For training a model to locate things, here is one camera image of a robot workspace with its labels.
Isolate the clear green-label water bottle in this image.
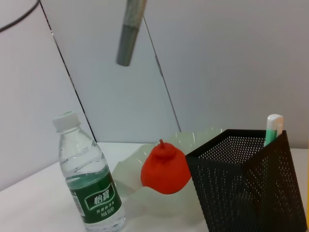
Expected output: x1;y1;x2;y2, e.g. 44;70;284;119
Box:
52;111;126;232

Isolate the red-orange fruit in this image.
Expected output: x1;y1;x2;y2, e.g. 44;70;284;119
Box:
140;139;191;195

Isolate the translucent green fruit plate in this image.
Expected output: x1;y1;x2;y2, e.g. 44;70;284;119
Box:
111;127;224;218

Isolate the black mesh pen holder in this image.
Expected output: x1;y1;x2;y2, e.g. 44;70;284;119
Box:
185;129;308;232

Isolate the mint green utility knife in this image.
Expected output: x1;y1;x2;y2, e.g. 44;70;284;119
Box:
263;114;284;147

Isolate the silver glitter pen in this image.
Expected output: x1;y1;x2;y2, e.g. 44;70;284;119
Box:
115;0;147;66

